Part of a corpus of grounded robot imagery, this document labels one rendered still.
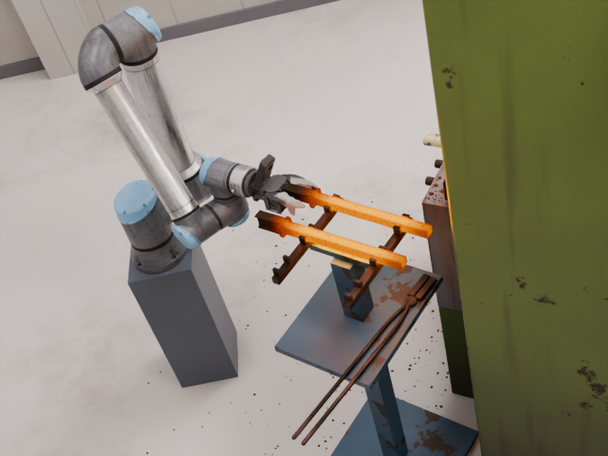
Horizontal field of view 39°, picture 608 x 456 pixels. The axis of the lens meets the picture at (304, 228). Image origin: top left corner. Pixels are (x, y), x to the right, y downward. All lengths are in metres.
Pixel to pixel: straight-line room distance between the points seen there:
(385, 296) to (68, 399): 1.57
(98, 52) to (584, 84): 1.33
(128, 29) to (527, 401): 1.48
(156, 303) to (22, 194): 1.75
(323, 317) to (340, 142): 1.88
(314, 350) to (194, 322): 0.84
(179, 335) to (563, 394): 1.38
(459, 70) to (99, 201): 2.84
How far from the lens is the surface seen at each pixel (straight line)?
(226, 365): 3.26
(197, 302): 2.99
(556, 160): 1.80
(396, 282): 2.41
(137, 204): 2.77
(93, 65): 2.44
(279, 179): 2.39
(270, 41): 5.03
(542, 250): 1.99
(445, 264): 2.56
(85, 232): 4.18
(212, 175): 2.49
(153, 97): 2.60
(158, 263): 2.89
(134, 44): 2.48
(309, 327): 2.36
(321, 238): 2.19
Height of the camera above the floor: 2.55
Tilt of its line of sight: 43 degrees down
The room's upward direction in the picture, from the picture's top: 16 degrees counter-clockwise
